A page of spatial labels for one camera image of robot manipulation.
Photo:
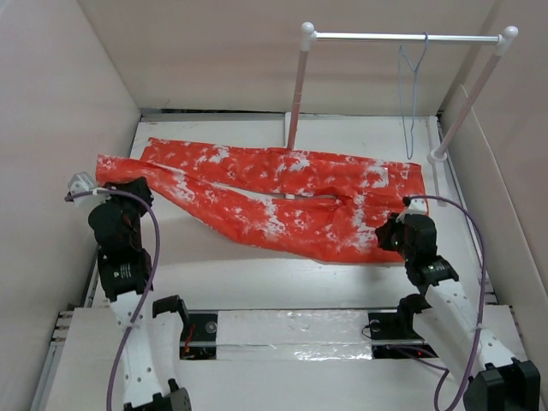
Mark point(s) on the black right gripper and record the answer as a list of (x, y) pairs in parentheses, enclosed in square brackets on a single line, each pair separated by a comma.
[(384, 231)]

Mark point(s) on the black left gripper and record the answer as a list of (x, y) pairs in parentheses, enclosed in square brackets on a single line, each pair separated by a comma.
[(137, 185)]

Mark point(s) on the red white patterned trousers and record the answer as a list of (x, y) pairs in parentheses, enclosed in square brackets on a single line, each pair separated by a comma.
[(318, 205)]

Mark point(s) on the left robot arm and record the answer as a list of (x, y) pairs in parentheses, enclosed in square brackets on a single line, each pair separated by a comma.
[(152, 328)]

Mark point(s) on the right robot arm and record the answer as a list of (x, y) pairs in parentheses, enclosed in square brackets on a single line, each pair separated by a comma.
[(491, 376)]

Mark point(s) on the white clothes rack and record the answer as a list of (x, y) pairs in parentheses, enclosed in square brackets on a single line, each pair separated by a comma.
[(400, 138)]

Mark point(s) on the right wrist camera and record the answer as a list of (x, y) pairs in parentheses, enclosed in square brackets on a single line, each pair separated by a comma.
[(412, 206)]

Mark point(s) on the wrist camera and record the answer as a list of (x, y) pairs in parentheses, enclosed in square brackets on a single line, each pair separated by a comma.
[(412, 206), (80, 183)]

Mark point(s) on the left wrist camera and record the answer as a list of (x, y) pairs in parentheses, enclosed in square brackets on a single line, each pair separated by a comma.
[(80, 183)]

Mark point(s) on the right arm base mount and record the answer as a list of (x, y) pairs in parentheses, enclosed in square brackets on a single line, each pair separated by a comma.
[(391, 332)]

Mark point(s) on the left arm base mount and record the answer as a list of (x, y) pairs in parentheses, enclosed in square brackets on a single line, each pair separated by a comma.
[(198, 338)]

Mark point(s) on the blue wire hanger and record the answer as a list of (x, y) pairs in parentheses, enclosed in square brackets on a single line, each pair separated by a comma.
[(414, 68)]

